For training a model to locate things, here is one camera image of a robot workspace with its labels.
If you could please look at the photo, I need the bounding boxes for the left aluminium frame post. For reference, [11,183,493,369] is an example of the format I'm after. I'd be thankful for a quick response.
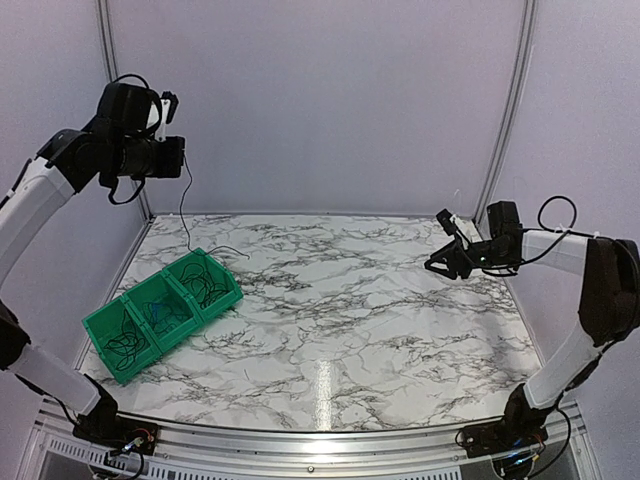
[96,0,154,221]

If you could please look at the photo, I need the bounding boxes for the green three-compartment plastic bin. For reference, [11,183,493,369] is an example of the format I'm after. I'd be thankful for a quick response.
[83,249,243,385]

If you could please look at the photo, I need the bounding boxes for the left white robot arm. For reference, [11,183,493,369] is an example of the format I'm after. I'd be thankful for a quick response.
[1,73,186,445]

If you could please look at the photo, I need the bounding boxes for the right aluminium frame post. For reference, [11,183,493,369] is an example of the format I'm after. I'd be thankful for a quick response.
[472,0,539,226]

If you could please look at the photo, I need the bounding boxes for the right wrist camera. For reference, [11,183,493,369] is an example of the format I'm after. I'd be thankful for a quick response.
[436,209,471,243]

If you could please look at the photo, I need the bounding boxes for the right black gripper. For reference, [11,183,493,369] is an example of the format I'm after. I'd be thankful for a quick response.
[424,238,514,280]

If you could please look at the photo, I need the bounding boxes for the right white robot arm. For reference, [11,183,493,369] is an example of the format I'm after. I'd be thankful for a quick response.
[424,201,639,450]

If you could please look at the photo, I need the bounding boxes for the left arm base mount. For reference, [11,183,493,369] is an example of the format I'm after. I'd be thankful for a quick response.
[72,416,160,455]

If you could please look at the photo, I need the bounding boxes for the back aluminium frame rail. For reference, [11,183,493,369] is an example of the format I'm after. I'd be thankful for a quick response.
[149,209,476,220]

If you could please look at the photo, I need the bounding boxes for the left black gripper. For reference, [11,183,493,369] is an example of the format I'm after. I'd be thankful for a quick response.
[106,135,184,177]

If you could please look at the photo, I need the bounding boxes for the front aluminium rail base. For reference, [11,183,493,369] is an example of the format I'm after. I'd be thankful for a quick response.
[17,400,604,479]

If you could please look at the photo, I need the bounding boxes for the aluminium frame post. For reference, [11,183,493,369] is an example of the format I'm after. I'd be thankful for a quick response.
[96,0,154,221]
[472,0,539,226]

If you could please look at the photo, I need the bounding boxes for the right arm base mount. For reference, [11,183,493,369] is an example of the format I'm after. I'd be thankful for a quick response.
[455,421,548,458]

